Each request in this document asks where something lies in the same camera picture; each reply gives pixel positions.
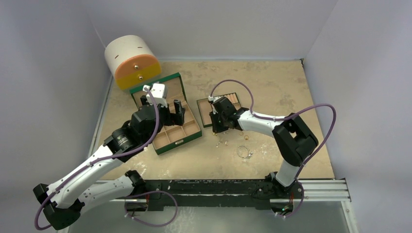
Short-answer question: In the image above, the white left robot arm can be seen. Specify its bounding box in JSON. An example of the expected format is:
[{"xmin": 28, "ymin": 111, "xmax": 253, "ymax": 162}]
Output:
[{"xmin": 33, "ymin": 94, "xmax": 185, "ymax": 231}]

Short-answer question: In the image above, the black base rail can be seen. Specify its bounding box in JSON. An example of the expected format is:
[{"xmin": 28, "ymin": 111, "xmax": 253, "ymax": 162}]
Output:
[{"xmin": 131, "ymin": 179, "xmax": 304, "ymax": 214}]

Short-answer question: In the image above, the green jewelry tray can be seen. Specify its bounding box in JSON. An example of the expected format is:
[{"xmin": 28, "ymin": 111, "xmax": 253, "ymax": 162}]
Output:
[{"xmin": 196, "ymin": 92, "xmax": 241, "ymax": 128}]

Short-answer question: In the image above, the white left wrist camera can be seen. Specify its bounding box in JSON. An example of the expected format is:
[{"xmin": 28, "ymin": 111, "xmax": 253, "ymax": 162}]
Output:
[{"xmin": 143, "ymin": 83, "xmax": 168, "ymax": 107}]

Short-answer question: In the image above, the aluminium rail extrusion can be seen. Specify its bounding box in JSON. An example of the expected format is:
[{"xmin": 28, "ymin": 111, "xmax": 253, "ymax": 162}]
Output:
[{"xmin": 270, "ymin": 179, "xmax": 351, "ymax": 203}]

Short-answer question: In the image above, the white cylindrical drawer cabinet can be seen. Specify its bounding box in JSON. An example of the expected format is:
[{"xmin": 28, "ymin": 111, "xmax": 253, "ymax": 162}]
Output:
[{"xmin": 104, "ymin": 35, "xmax": 161, "ymax": 91}]

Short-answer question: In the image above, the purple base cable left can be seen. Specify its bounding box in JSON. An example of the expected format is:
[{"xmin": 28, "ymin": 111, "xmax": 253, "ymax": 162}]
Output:
[{"xmin": 124, "ymin": 190, "xmax": 179, "ymax": 228}]

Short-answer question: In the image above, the green jewelry box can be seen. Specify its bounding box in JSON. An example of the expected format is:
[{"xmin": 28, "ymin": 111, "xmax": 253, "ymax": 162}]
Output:
[{"xmin": 128, "ymin": 73, "xmax": 202, "ymax": 155}]

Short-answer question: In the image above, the silver chain bracelet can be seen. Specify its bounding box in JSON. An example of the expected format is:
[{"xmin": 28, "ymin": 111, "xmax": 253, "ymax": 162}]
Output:
[{"xmin": 236, "ymin": 145, "xmax": 254, "ymax": 160}]

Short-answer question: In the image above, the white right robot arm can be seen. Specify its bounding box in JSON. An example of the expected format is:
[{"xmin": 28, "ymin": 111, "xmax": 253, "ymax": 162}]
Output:
[{"xmin": 208, "ymin": 96, "xmax": 319, "ymax": 198}]

